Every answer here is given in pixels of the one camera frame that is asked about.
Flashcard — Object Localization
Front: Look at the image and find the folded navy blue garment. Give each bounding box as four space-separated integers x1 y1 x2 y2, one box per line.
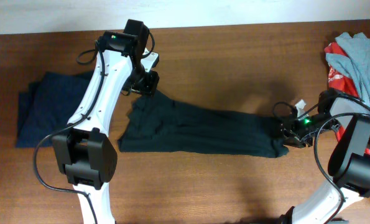
16 71 93 148

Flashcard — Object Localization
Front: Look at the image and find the red sports shirt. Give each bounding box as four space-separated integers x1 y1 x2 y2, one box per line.
323 42 370 159

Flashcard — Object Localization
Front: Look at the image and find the black Nike t-shirt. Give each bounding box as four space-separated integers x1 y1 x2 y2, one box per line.
118 91 289 158

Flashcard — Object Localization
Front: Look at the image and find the grey-blue shirt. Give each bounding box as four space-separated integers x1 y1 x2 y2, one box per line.
325 32 370 122

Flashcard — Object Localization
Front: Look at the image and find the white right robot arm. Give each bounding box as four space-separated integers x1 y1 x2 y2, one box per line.
279 88 370 224

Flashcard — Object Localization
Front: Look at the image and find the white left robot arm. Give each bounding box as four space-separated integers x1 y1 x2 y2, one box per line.
52 32 159 223

